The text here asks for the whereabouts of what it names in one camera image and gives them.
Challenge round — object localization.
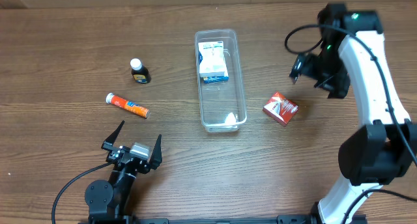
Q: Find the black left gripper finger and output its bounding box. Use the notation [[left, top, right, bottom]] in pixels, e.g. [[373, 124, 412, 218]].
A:
[[104, 120, 125, 145], [149, 134, 162, 169]]

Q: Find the orange tablet tube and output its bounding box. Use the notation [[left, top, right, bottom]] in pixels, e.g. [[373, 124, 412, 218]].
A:
[[106, 93, 151, 119]]

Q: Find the red white small box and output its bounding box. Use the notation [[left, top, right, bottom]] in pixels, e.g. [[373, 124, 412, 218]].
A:
[[263, 92, 298, 126]]

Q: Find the dark bottle white cap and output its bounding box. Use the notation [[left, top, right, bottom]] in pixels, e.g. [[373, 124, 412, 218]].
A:
[[130, 58, 151, 84]]

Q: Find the clear plastic container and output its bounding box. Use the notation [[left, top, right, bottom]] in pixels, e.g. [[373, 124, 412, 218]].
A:
[[195, 29, 247, 133]]

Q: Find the white plaster box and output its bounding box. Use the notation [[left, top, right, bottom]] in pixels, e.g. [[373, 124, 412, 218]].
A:
[[198, 41, 227, 77]]

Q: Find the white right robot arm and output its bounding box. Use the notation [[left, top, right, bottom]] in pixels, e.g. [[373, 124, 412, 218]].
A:
[[278, 3, 416, 223]]

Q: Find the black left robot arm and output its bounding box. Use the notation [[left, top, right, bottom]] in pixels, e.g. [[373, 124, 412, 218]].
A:
[[85, 122, 162, 223]]

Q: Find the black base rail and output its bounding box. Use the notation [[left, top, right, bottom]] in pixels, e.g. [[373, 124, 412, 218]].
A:
[[78, 214, 368, 224]]

